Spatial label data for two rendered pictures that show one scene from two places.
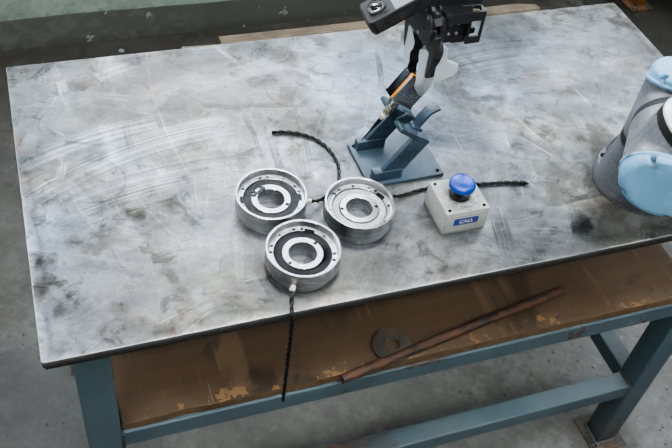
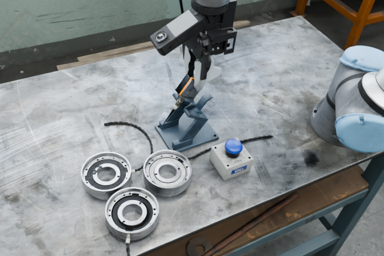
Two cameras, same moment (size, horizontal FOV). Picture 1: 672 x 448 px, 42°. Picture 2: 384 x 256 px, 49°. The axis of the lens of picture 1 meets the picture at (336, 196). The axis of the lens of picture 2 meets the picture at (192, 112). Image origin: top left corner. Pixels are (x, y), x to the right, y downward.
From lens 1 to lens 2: 0.37 m
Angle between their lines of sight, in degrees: 5
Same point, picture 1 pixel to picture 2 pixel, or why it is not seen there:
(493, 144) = (247, 112)
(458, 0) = (216, 26)
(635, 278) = (338, 179)
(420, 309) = not seen: hidden behind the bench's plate
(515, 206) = (267, 153)
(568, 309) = (303, 206)
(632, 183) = (347, 135)
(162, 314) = not seen: outside the picture
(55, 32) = not seen: outside the picture
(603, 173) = (318, 123)
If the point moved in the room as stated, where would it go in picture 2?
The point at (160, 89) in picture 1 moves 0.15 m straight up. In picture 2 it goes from (27, 104) to (14, 56)
